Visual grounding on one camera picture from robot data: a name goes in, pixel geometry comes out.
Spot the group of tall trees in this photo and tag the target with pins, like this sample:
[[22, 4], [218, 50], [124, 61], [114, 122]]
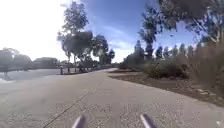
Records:
[[78, 40]]

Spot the row of conifer trees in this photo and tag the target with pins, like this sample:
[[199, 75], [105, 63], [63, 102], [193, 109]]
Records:
[[173, 51]]

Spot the grey concrete path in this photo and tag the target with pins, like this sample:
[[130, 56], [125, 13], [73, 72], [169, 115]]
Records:
[[110, 96]]

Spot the brown mulch bed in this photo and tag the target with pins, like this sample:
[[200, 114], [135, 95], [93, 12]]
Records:
[[160, 83]]

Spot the robot's own part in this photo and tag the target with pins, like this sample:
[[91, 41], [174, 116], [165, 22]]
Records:
[[80, 122], [147, 122]]

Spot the overhanging tree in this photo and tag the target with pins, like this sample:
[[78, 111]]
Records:
[[186, 13]]

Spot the bushes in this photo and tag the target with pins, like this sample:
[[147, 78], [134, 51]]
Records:
[[166, 69]]

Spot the grey asphalt road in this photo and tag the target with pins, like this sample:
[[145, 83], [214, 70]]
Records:
[[30, 74]]

